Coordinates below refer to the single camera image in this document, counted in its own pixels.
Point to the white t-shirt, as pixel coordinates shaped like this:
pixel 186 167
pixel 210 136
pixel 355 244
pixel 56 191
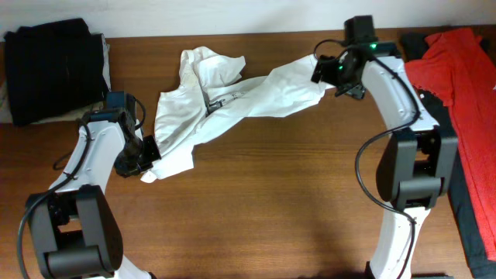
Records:
pixel 212 97

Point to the folded black garment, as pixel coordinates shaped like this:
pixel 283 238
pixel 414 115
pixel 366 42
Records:
pixel 61 29

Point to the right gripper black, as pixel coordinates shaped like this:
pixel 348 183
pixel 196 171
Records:
pixel 355 90

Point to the folded beige garment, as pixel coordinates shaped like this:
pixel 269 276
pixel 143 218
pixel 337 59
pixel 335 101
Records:
pixel 69 116

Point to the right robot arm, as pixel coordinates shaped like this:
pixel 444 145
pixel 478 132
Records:
pixel 416 166

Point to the red t-shirt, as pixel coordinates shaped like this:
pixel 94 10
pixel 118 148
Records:
pixel 458 72

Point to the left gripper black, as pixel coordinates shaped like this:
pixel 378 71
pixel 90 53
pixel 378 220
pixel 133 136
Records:
pixel 125 168

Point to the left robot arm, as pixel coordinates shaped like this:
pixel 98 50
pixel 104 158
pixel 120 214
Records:
pixel 73 229

